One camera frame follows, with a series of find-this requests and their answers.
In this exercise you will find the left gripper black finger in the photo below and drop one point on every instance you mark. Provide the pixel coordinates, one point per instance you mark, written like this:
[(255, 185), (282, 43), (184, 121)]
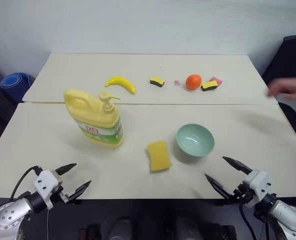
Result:
[(65, 169), (80, 190)]

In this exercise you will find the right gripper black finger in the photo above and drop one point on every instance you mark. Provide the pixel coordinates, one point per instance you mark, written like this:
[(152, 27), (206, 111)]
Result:
[(239, 166), (219, 187)]

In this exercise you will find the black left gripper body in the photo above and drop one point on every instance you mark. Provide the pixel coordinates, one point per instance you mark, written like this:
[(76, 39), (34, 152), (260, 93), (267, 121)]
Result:
[(63, 195)]

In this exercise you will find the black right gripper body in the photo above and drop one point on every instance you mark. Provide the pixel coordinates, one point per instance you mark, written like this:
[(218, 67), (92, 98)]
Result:
[(243, 192)]

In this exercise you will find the light green bowl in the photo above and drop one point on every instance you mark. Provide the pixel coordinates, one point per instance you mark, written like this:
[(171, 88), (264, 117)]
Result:
[(195, 146)]

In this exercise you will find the yellow detergent bottle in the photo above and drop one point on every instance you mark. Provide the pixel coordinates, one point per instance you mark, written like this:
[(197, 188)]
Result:
[(92, 117)]

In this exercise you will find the person's bare hand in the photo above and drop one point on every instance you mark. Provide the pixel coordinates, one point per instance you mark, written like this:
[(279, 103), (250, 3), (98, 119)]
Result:
[(290, 87)]

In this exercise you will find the dark rounded shape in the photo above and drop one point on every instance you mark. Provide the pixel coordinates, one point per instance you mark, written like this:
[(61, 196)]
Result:
[(121, 228)]

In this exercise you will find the large yellow sponge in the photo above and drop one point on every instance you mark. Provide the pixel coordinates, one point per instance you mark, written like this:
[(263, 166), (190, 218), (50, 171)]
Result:
[(159, 156)]

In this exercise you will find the small yellow black sponge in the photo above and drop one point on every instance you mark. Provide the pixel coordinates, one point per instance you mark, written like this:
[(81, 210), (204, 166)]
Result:
[(157, 82), (209, 86)]

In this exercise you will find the orange fruit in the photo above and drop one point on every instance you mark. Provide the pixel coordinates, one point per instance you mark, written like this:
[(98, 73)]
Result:
[(193, 82)]

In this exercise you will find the blue rolled mat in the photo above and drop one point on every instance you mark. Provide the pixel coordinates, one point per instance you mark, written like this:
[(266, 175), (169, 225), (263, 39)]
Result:
[(15, 83)]

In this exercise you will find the yellow banana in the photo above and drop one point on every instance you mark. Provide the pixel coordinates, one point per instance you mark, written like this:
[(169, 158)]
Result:
[(122, 82)]

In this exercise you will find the tiny pink scraps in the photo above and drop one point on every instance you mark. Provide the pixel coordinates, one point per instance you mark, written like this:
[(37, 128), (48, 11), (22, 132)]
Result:
[(176, 82)]

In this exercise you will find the black chair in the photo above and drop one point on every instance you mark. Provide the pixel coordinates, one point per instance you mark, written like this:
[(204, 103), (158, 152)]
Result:
[(285, 62)]

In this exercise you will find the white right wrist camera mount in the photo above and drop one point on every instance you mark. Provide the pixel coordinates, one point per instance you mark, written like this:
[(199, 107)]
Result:
[(256, 182)]

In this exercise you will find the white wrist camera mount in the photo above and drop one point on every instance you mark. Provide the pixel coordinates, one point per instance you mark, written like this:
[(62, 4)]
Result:
[(256, 182), (46, 182)]

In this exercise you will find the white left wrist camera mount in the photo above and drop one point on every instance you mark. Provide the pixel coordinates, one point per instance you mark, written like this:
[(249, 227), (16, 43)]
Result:
[(46, 182)]

